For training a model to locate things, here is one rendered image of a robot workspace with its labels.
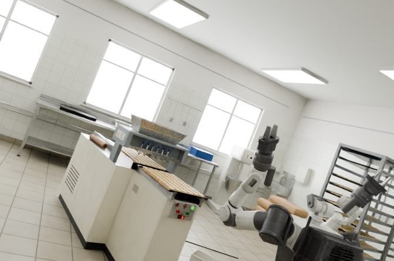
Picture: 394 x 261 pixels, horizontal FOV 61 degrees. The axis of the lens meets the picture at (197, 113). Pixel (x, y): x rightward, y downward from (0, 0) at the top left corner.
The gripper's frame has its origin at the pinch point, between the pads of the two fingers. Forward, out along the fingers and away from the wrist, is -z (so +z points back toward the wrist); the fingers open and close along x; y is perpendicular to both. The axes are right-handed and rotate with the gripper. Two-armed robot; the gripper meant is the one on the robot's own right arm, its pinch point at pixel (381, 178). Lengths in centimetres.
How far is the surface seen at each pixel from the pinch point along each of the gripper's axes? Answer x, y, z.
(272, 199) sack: -40, 478, 150
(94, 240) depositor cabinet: 104, 84, 213
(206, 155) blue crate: 111, 445, 173
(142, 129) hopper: 145, 107, 113
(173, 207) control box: 70, 58, 122
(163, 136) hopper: 129, 126, 108
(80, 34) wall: 412, 329, 148
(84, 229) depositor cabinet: 118, 86, 215
